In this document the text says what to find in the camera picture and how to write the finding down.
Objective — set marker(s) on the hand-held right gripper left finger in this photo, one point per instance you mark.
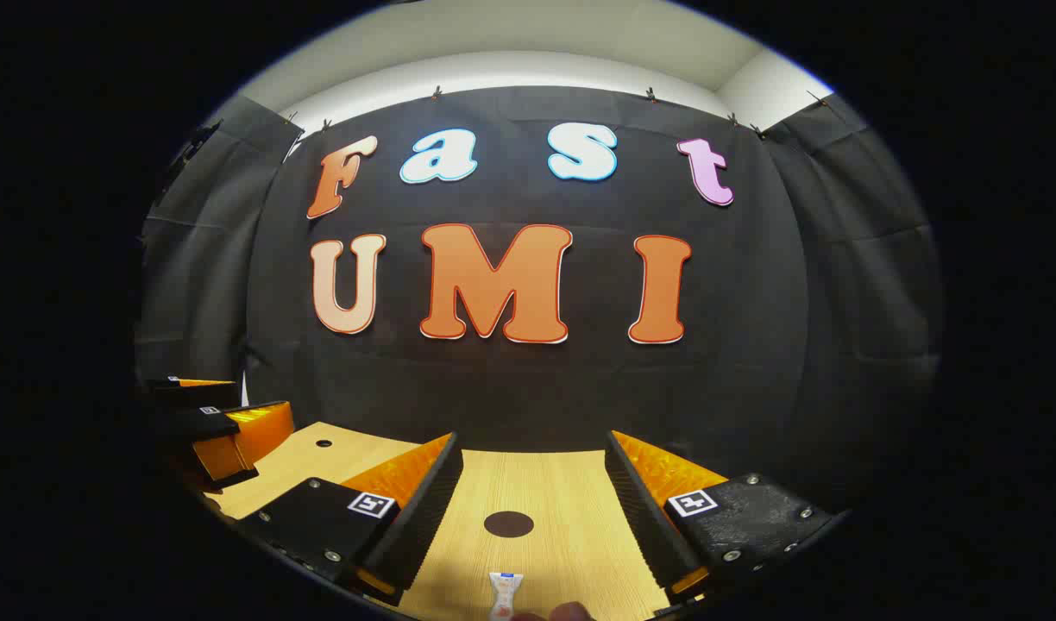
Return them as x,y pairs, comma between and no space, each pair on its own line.
420,517

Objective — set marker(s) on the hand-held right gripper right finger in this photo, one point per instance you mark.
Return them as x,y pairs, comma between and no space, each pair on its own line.
644,517

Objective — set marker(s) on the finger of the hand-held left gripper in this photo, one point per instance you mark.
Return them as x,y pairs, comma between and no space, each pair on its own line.
235,444
191,394

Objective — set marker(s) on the dark brown round coaster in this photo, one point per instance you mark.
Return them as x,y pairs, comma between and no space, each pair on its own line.
508,523

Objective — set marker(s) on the white toothpaste tube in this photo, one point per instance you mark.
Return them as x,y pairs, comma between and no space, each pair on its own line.
505,591

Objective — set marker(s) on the wooden desktop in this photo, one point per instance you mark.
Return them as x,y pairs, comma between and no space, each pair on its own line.
537,483

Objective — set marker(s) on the black backdrop cloth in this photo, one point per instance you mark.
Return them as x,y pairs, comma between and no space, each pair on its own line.
580,388

